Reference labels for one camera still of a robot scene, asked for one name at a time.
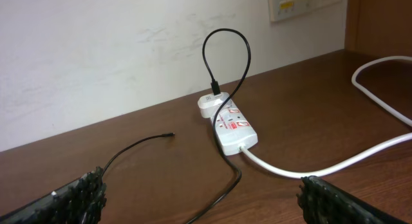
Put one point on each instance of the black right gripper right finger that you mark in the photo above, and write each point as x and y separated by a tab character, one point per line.
324	203

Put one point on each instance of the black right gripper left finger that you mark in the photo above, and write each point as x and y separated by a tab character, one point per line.
80	201

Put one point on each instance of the white wall control panel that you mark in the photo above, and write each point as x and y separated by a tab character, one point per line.
285	9

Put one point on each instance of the white USB charger adapter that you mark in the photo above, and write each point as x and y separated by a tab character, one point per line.
209	104

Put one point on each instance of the white power strip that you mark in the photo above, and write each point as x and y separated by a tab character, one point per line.
233	130

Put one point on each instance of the brown wooden side panel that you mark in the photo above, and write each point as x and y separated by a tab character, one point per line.
378	27

